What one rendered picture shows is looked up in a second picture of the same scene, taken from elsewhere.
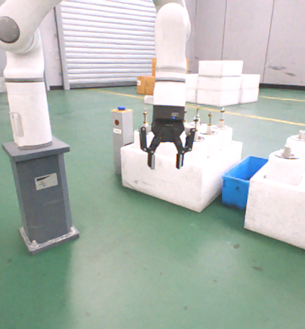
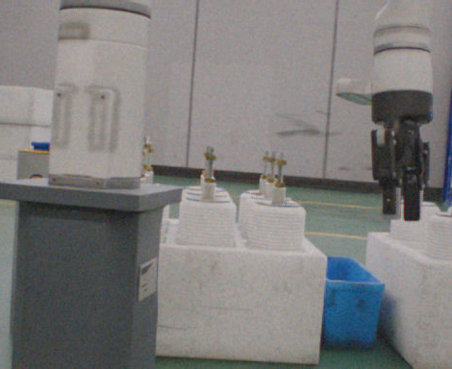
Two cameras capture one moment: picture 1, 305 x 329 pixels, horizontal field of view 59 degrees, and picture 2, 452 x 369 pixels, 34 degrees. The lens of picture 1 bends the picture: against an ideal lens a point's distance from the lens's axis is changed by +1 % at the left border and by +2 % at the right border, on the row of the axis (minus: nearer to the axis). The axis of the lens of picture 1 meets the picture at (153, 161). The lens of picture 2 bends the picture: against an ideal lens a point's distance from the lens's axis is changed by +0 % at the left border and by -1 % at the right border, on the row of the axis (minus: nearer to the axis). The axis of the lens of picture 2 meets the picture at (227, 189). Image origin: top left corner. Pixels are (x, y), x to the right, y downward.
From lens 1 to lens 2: 73 cm
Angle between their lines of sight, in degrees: 42
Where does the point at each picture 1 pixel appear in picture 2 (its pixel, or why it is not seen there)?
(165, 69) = (414, 28)
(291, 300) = not seen: outside the picture
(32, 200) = (127, 334)
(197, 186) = (314, 301)
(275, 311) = not seen: outside the picture
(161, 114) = (414, 107)
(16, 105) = (115, 67)
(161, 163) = (217, 264)
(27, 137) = (125, 154)
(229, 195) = (343, 322)
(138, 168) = not seen: hidden behind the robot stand
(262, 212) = (449, 324)
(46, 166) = (151, 235)
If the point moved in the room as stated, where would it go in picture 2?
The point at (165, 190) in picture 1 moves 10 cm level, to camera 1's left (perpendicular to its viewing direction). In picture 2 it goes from (225, 332) to (174, 340)
